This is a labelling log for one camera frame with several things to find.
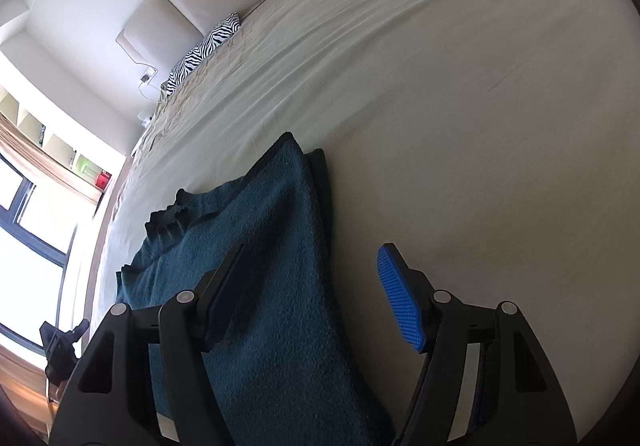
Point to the bed with beige sheet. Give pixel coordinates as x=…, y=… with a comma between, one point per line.
x=450, y=126

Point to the dark framed window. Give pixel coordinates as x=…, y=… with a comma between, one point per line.
x=30, y=236

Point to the wall socket with charger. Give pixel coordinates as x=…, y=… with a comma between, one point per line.
x=148, y=76

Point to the dark green knit sweater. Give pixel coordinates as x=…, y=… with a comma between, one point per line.
x=280, y=276

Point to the beige curtain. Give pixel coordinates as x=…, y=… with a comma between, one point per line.
x=50, y=163

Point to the wooden window sill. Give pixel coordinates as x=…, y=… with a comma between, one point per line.
x=25, y=386

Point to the green box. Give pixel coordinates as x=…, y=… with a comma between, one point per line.
x=86, y=167

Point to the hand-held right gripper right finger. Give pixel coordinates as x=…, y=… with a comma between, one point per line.
x=400, y=301

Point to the red box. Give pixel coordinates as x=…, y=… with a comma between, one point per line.
x=103, y=180

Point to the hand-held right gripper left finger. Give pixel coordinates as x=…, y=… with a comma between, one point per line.
x=225, y=296

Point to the zebra print pillow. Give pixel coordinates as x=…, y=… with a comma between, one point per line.
x=205, y=51

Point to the white wall shelf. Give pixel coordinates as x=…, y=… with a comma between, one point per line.
x=55, y=141

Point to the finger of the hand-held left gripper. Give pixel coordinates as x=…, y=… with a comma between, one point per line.
x=81, y=327

